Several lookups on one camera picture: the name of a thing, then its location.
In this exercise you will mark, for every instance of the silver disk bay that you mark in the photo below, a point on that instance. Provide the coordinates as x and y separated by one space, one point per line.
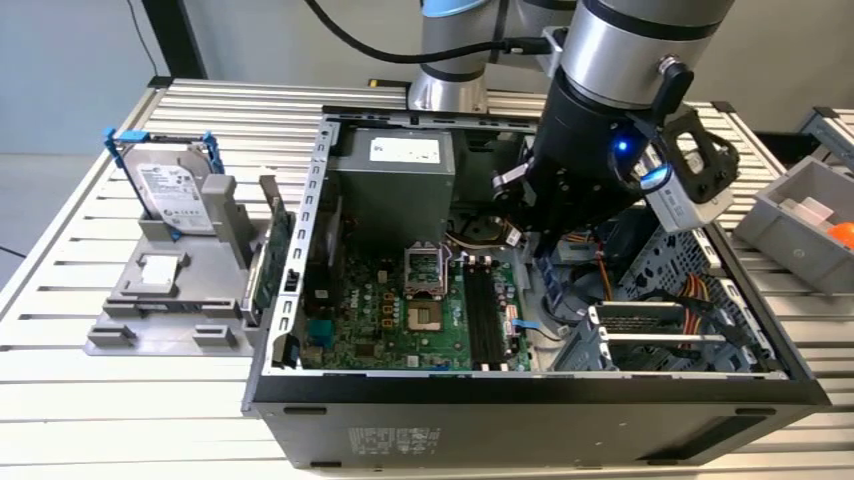
660 338

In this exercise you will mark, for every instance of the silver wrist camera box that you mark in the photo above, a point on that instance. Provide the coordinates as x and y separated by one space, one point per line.
680 212

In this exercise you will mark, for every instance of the black frame post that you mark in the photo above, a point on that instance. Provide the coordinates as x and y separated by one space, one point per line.
174 40

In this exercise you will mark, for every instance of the green graphics card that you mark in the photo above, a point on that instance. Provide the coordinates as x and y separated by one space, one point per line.
269 260

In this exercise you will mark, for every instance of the grey parts rack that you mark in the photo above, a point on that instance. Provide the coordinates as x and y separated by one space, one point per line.
200 280

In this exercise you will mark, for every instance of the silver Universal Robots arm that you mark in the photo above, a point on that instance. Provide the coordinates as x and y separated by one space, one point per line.
633 50

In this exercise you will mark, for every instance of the CPU socket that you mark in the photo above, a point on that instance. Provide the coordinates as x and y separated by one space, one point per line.
427 315

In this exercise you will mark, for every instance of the hard disk in blue carrier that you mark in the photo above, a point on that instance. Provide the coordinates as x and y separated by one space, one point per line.
166 195

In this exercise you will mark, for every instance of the black open PC case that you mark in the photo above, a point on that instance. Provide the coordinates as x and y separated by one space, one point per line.
467 425

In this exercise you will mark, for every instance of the teal board connector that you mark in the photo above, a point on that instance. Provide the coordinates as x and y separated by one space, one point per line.
320 334

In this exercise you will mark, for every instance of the pale block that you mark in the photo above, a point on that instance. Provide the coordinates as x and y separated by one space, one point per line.
810 207

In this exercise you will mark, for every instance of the black RAM slot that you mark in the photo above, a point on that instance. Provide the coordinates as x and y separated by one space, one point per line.
476 310
493 310

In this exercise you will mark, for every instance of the grey power supply unit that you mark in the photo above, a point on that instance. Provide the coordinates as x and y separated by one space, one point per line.
393 200

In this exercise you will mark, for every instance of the small yellow black plug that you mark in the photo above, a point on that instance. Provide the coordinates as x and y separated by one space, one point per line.
376 82

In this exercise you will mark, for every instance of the grey plastic bin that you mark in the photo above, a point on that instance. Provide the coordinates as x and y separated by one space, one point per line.
794 255

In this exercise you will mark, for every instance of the small metal slat table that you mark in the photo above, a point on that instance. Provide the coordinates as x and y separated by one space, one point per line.
834 130

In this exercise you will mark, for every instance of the orange ball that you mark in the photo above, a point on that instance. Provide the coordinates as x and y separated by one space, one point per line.
842 235

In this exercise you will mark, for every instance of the small camera on silver bracket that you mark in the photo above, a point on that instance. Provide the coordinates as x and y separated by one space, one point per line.
509 180

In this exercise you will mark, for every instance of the green motherboard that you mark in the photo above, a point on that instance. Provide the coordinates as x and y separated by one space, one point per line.
373 320

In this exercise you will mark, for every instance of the silver CPU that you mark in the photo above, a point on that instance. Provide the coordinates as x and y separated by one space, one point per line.
160 269

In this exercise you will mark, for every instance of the black camera mount frame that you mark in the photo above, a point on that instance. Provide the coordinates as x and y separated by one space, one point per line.
730 165

